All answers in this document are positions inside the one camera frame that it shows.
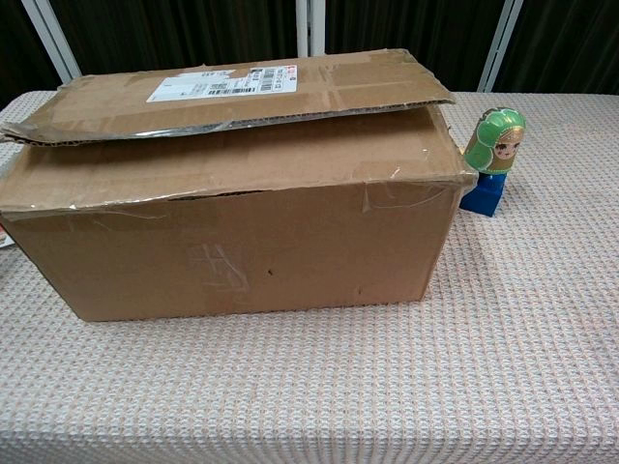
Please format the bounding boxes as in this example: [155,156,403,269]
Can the large brown cardboard box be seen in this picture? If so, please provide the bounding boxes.
[0,47,480,323]

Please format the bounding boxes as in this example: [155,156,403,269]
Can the blue plastic block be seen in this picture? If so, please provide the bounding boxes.
[457,169,509,218]

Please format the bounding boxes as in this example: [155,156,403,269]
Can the beige woven tablecloth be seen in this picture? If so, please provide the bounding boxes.
[0,90,619,464]

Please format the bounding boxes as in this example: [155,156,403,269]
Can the green nesting doll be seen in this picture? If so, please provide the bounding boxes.
[462,106,527,176]

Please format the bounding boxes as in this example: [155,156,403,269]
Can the black pleated curtain panel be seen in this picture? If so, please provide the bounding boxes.
[0,0,65,111]
[47,0,299,79]
[324,0,508,93]
[492,0,619,96]

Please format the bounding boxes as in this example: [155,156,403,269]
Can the upright white frame post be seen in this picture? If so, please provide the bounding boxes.
[295,0,311,58]
[310,0,328,57]

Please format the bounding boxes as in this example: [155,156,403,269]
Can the slanted white frame post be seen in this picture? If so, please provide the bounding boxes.
[21,0,82,84]
[477,0,524,93]

